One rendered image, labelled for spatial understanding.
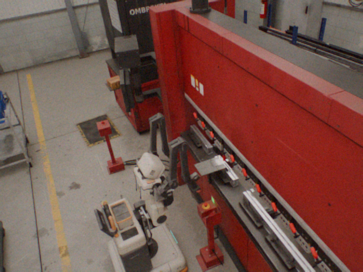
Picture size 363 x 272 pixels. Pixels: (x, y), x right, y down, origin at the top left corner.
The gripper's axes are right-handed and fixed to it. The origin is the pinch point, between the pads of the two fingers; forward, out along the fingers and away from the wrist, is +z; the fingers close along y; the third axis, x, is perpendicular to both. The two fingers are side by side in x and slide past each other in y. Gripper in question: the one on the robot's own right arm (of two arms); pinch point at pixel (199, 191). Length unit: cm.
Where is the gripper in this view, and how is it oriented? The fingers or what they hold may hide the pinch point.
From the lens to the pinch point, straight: 285.1
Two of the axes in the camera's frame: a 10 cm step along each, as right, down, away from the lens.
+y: -4.4, -4.9, 7.5
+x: -7.6, 6.5, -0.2
